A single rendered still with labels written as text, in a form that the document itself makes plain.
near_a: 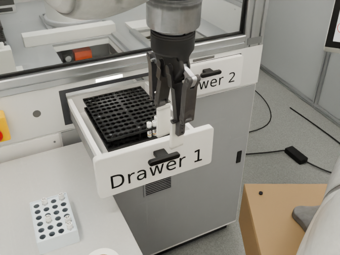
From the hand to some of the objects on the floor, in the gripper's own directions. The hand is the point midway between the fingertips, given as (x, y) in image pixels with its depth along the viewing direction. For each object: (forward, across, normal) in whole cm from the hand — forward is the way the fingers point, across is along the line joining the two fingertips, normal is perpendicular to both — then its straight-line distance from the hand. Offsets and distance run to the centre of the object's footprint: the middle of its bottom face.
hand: (169, 127), depth 73 cm
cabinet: (+104, +81, -19) cm, 133 cm away
